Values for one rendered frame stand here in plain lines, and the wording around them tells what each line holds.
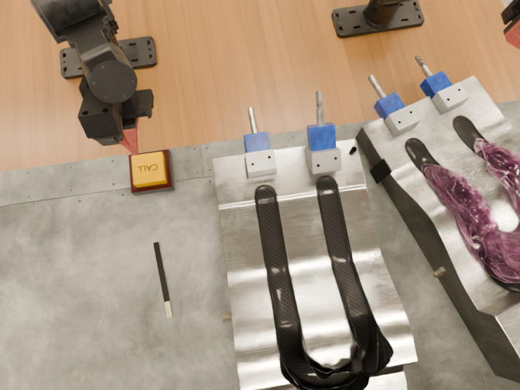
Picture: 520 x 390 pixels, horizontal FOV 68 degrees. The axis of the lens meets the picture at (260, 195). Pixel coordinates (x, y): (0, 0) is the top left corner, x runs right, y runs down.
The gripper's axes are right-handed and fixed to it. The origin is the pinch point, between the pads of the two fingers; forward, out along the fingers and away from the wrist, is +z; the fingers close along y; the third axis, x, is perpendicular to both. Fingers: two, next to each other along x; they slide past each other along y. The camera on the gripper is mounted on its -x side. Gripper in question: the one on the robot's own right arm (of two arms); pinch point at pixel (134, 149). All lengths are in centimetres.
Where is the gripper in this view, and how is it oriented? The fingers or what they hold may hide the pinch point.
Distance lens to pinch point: 69.6
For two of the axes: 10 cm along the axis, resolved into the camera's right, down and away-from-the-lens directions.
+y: 9.9, -1.3, 0.5
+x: -1.3, -7.1, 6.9
